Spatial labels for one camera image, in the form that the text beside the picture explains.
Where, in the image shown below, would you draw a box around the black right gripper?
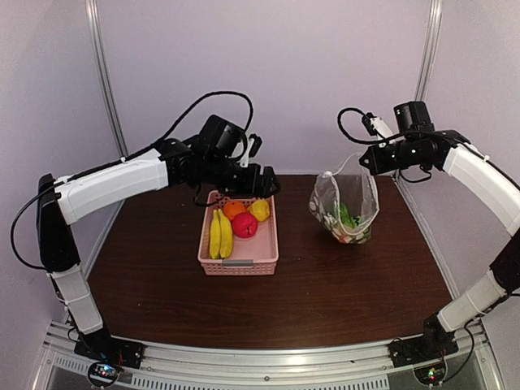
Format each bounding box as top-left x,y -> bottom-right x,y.
361,136 -> 427,176

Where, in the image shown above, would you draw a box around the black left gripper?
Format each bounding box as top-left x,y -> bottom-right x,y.
202,154 -> 281,197

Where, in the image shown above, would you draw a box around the red toy apple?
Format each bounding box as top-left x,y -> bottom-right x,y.
232,212 -> 258,239

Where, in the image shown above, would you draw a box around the clear dotted zip bag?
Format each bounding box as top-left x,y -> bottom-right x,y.
309,153 -> 379,239

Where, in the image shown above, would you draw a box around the green striped toy watermelon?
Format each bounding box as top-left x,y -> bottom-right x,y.
339,202 -> 371,243

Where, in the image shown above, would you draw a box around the green orange toy mango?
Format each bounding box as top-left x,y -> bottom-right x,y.
333,232 -> 357,244

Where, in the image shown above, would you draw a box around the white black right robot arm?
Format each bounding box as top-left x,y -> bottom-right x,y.
359,101 -> 519,359

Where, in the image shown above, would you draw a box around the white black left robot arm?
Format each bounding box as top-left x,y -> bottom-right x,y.
37,115 -> 280,361

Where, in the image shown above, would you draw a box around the orange toy fruit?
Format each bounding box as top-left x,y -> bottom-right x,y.
223,200 -> 247,221

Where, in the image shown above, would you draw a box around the pink plastic basket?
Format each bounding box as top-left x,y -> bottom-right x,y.
197,190 -> 280,276

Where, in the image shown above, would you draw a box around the yellow toy bananas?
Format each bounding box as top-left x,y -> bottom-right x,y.
209,209 -> 234,259

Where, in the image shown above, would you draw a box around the right circuit board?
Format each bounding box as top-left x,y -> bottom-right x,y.
414,363 -> 447,387

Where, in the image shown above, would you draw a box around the circuit board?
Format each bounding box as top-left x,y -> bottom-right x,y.
414,363 -> 447,387
87,362 -> 121,388

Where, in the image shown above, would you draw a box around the left circuit board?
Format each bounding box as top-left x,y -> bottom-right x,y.
87,362 -> 121,388

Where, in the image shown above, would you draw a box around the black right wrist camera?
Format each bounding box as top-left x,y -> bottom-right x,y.
362,112 -> 394,141

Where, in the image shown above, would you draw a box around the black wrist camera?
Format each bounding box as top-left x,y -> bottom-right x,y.
362,112 -> 394,141
239,134 -> 262,168

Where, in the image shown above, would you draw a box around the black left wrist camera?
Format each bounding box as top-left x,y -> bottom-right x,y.
239,134 -> 262,168

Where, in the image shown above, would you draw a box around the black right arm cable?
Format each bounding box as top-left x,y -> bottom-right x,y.
336,106 -> 383,145

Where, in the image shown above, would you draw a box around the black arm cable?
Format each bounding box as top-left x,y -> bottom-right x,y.
10,91 -> 254,271
336,106 -> 383,145

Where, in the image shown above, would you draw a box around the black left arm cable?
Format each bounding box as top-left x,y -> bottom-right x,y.
10,91 -> 254,271

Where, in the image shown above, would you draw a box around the right aluminium frame post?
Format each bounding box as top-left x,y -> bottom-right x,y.
414,0 -> 443,101

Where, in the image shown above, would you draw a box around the aluminium frame post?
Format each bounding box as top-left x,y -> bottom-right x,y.
414,0 -> 443,101
84,0 -> 129,163

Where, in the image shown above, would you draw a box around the aluminium front rail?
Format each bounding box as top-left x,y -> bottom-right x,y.
28,322 -> 505,389

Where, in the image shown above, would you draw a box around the left aluminium frame post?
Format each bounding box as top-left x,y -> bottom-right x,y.
84,0 -> 129,163

